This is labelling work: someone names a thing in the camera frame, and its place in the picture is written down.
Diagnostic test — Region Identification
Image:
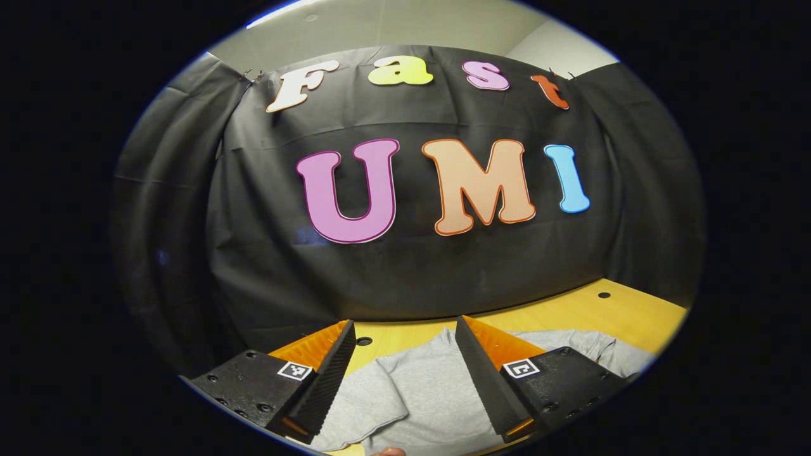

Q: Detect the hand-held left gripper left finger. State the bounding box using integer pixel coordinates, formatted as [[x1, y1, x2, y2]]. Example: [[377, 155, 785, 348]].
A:
[[181, 320, 357, 445]]

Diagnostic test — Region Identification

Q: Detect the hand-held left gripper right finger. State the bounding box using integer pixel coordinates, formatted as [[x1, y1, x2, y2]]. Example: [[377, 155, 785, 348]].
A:
[[455, 315, 635, 444]]

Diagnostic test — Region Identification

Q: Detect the grey zip-neck sweatshirt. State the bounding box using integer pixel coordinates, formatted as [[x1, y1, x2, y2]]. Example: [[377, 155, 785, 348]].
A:
[[310, 326, 657, 455]]

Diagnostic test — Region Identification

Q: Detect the black backdrop cloth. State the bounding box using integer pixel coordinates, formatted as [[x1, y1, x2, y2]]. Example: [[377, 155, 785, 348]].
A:
[[111, 44, 706, 381]]

